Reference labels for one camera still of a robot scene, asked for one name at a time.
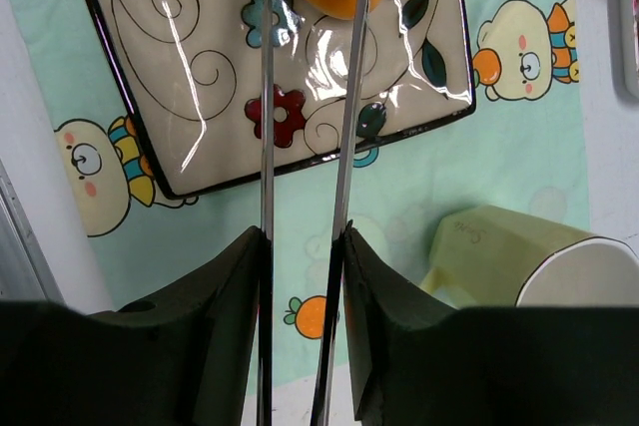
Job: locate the metal tongs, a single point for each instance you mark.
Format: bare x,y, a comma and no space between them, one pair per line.
320,408

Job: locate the pale yellow mug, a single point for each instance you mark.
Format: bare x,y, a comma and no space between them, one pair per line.
489,256

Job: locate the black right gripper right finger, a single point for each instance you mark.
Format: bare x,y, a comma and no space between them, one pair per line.
416,361

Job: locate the square floral ceramic plate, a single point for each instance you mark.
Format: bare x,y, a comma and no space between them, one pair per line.
190,75

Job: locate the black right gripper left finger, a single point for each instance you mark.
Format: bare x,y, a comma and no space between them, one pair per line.
178,356

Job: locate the floral serving tray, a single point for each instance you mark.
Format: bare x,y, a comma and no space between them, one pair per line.
629,40

